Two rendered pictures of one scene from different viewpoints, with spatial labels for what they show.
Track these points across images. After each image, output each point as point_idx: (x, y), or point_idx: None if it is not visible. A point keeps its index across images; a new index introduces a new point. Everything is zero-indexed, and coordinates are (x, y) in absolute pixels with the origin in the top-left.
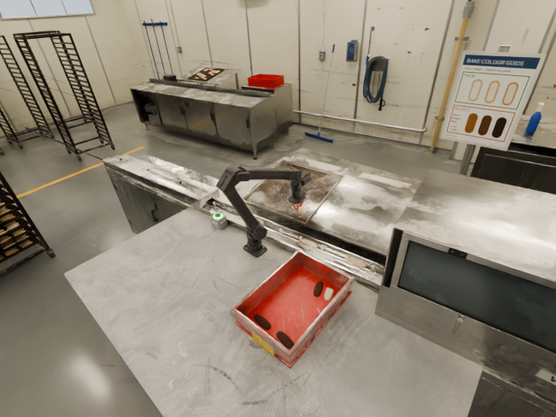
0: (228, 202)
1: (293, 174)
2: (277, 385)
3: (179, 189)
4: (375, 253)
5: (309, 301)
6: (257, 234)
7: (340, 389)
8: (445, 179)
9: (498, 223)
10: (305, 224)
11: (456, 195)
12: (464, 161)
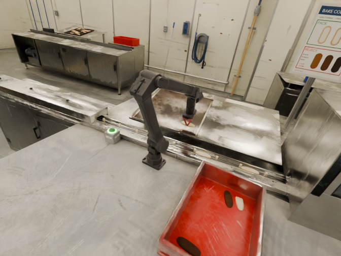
0: (116, 119)
1: (194, 90)
2: None
3: (66, 106)
4: (256, 161)
5: (225, 213)
6: (162, 147)
7: None
8: (335, 95)
9: None
10: (195, 137)
11: None
12: (304, 91)
